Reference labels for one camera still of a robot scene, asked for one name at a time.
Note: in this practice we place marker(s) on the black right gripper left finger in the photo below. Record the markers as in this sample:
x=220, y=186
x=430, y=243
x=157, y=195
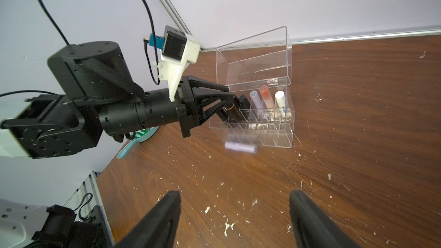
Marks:
x=158, y=228

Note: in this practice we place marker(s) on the clear acrylic lipstick organizer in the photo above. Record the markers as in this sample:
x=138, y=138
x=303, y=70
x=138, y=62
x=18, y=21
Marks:
x=245, y=65

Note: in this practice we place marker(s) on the white lip balm tube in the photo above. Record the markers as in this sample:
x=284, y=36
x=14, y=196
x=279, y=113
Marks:
x=281, y=103

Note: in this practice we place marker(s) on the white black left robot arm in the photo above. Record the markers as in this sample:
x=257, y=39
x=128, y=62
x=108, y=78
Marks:
x=99, y=96

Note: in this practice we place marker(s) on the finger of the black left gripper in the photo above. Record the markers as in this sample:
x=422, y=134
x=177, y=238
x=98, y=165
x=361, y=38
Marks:
x=209, y=104
x=205, y=89

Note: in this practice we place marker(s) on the teal dustpan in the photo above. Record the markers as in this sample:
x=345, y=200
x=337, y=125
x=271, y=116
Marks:
x=140, y=136

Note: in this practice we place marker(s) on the red capped lip balm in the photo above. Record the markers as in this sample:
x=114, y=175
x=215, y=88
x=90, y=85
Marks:
x=268, y=100

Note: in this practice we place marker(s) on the lavender lip balm tube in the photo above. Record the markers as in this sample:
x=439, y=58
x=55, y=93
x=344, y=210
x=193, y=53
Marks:
x=239, y=147
x=257, y=102

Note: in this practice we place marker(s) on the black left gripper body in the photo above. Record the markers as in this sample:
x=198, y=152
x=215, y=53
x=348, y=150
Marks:
x=188, y=110

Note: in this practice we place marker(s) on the black silver lipstick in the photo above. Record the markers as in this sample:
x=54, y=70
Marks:
x=244, y=103

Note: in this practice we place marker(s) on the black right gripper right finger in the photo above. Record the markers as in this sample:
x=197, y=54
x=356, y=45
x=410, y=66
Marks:
x=312, y=227

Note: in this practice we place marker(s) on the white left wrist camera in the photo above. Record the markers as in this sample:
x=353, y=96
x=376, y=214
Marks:
x=179, y=49

